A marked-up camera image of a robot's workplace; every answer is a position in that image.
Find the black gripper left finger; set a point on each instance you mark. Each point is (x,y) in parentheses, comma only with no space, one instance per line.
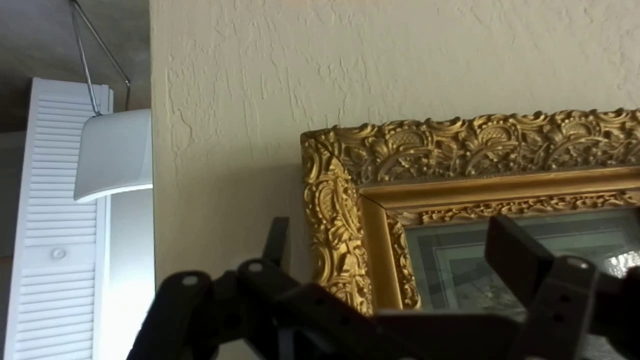
(200,312)

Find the white hanging pendant lamp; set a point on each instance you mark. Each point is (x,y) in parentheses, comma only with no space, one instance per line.
(112,153)

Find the small white door knob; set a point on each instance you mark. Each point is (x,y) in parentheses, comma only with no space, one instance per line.
(58,253)

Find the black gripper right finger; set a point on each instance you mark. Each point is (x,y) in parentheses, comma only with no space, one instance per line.
(560,300)

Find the ornate gold picture frame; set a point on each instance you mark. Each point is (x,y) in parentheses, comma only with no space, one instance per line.
(346,201)

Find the white louvered closet door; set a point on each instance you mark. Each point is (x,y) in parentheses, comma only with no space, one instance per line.
(46,201)

